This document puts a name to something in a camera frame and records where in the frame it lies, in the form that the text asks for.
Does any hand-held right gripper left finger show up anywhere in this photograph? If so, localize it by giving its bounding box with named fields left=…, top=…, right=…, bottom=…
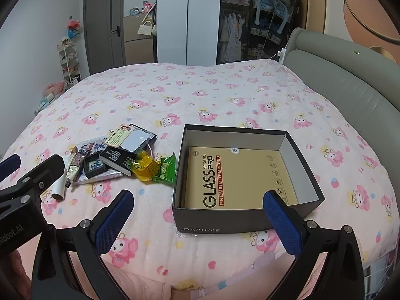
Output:
left=31, top=189, right=135, bottom=300

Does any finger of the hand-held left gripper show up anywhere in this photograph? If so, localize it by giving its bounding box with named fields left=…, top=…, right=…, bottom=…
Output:
left=0, top=154, right=66, bottom=215
left=0, top=154, right=22, bottom=183

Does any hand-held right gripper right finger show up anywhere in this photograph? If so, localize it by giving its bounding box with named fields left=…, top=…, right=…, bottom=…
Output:
left=262, top=190, right=366, bottom=300

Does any white wet wipes pack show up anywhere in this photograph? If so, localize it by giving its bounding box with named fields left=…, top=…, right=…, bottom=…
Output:
left=76, top=137, right=124, bottom=186

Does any black cardboard box container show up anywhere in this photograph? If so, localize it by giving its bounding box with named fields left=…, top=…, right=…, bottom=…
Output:
left=172, top=124, right=326, bottom=235

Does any black printed box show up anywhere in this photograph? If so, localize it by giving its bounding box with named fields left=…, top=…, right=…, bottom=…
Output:
left=99, top=147, right=138, bottom=177

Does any white curved tube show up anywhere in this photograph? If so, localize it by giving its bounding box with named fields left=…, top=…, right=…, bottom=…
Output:
left=51, top=154, right=76, bottom=201

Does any beige cream tube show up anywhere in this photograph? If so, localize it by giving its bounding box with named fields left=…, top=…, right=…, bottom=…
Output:
left=65, top=153, right=83, bottom=188

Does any dark patterned pouch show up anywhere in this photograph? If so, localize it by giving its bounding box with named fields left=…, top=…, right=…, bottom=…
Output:
left=78, top=142, right=95, bottom=161

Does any tan flat package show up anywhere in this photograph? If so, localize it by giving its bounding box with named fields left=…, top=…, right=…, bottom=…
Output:
left=184, top=146, right=297, bottom=210

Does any green yellow snack packet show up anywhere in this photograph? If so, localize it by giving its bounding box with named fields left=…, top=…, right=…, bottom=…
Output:
left=129, top=150, right=177, bottom=188

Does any photo card tag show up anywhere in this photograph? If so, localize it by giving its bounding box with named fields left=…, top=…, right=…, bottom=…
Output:
left=104, top=125, right=136, bottom=148

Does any pale blue wavy card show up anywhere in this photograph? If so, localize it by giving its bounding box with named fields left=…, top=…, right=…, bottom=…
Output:
left=120, top=129, right=157, bottom=152

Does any dark flat case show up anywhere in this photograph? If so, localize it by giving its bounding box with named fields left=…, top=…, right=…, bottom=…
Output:
left=128, top=123, right=158, bottom=143

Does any white shelf rack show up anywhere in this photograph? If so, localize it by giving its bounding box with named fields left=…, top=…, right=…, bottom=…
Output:
left=57, top=37, right=82, bottom=85

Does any pink printed blanket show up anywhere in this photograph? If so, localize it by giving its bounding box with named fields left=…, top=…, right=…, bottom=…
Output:
left=0, top=59, right=400, bottom=300

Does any red blue toy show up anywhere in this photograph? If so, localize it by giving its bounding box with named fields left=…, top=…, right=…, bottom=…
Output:
left=67, top=20, right=82, bottom=40

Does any brown cabinet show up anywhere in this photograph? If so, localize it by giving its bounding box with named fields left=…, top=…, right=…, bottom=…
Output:
left=123, top=14, right=157, bottom=68

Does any grey padded headboard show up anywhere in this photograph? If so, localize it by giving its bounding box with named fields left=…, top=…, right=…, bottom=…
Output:
left=283, top=27, right=400, bottom=194

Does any grey door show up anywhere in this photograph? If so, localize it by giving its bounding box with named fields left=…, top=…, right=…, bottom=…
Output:
left=83, top=0, right=126, bottom=76

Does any dark glass cabinet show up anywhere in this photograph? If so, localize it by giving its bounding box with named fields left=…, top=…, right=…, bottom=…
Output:
left=217, top=0, right=297, bottom=63

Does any white wardrobe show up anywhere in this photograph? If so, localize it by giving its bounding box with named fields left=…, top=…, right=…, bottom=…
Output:
left=156, top=0, right=222, bottom=66

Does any blue plush toy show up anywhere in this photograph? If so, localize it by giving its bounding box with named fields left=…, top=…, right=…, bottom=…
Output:
left=253, top=0, right=291, bottom=35

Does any black picture frame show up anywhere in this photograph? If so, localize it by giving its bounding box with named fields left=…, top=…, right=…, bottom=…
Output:
left=84, top=155, right=110, bottom=179

